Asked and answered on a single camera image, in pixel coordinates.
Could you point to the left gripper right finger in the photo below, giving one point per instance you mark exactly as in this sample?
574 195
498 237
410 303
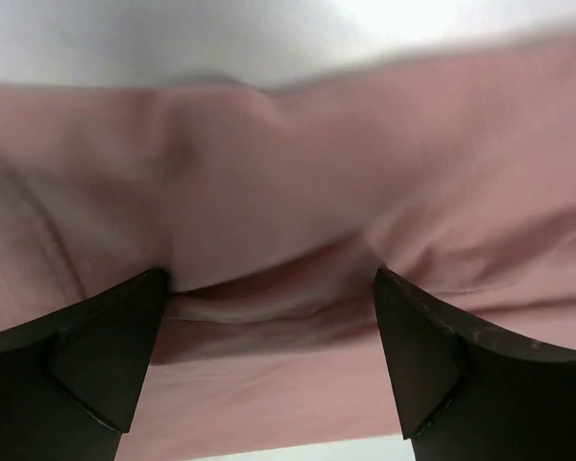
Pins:
467 389

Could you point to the pink t shirt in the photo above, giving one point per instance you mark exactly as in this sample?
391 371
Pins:
272 212

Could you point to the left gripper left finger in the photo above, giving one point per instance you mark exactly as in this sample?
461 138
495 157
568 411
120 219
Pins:
70 381

